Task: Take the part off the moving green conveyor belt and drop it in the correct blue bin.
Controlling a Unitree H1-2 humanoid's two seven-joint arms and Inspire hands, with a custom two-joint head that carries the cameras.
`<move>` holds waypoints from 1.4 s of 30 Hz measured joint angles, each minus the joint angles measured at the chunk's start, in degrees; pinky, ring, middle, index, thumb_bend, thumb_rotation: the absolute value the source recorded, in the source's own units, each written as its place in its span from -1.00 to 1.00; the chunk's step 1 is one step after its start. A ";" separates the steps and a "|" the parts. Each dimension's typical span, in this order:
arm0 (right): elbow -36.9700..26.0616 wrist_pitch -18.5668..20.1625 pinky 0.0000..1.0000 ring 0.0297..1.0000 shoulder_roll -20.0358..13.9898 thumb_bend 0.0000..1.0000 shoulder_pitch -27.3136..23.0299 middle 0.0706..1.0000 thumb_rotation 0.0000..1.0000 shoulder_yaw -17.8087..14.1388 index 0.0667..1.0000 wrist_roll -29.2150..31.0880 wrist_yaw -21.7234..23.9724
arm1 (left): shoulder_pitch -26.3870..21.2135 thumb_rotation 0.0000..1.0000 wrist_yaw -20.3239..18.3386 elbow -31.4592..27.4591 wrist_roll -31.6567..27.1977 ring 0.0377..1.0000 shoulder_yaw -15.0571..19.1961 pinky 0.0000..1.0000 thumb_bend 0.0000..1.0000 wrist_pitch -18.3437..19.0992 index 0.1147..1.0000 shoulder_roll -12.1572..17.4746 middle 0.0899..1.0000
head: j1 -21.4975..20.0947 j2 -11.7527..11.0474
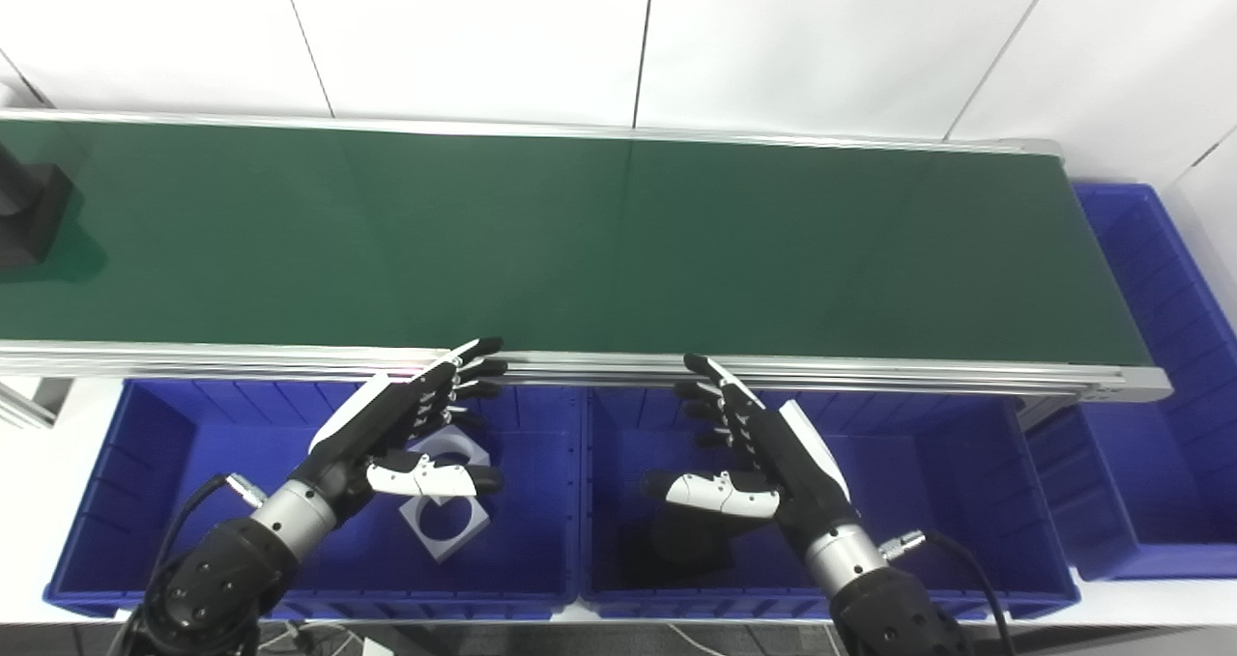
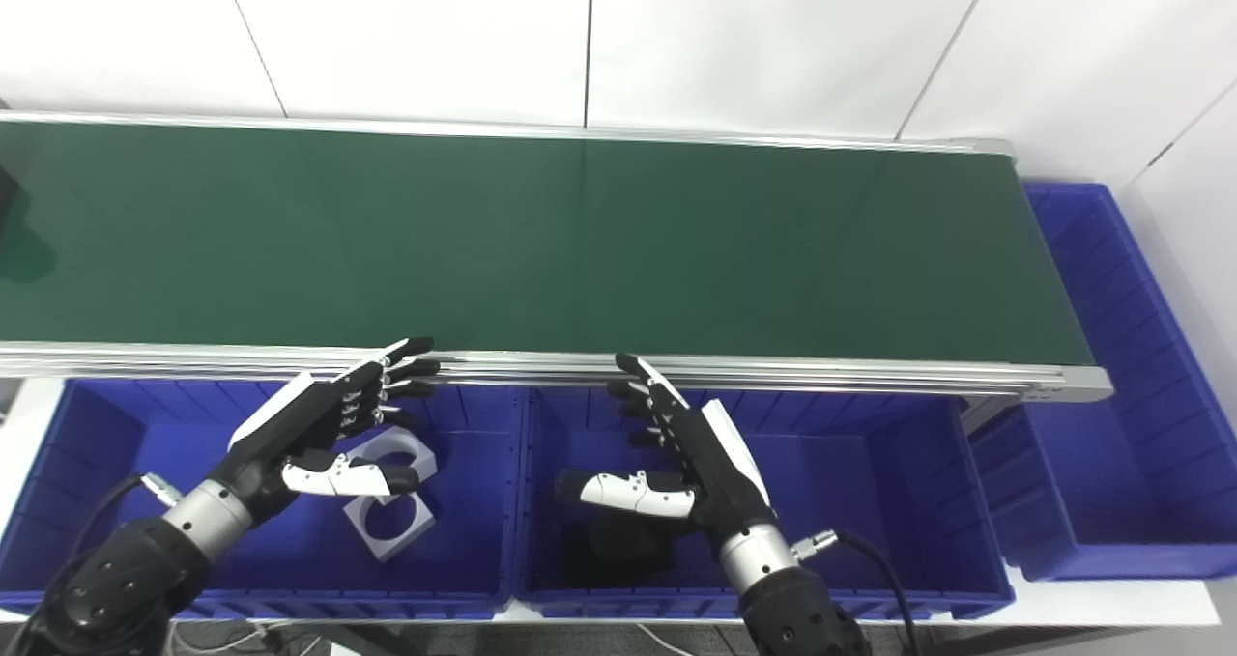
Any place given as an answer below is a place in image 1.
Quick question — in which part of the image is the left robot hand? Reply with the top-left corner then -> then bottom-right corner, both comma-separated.
307,337 -> 508,527

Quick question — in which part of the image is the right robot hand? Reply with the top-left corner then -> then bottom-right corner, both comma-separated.
643,353 -> 861,546

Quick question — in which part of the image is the black cylinder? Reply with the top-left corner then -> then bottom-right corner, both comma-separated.
618,497 -> 747,589
0,144 -> 76,270

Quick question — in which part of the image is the blue plastic bin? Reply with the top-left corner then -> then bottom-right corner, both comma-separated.
43,378 -> 582,622
578,385 -> 1081,622
1024,183 -> 1237,582

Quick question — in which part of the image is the green conveyor belt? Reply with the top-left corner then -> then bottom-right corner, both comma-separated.
0,108 -> 1174,405

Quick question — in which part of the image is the aluminium conveyor leg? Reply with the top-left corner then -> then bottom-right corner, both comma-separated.
0,378 -> 74,431

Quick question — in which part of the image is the grey square plate with hole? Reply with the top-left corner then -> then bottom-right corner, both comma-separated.
399,424 -> 493,563

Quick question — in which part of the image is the white floor cable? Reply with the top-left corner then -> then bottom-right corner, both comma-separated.
259,621 -> 392,656
665,623 -> 740,656

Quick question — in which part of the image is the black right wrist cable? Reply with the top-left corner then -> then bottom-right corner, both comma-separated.
877,530 -> 1018,656

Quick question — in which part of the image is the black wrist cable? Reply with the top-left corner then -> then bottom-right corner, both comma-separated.
877,530 -> 1018,656
145,472 -> 269,618

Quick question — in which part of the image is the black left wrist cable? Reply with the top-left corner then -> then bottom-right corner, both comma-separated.
145,472 -> 269,618

